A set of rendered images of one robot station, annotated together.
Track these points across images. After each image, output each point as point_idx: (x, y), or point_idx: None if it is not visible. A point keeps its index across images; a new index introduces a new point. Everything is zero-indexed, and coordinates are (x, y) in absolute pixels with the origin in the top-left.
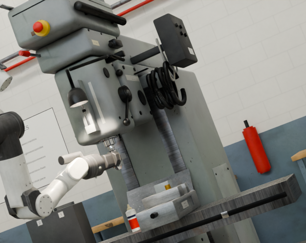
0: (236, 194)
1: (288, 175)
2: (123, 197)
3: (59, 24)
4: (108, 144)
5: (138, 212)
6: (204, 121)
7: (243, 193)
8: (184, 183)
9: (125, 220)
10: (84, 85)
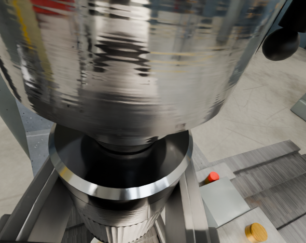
0: (246, 160)
1: (287, 141)
2: None
3: None
4: (201, 111)
5: (42, 119)
6: None
7: (279, 182)
8: (235, 176)
9: (2, 113)
10: None
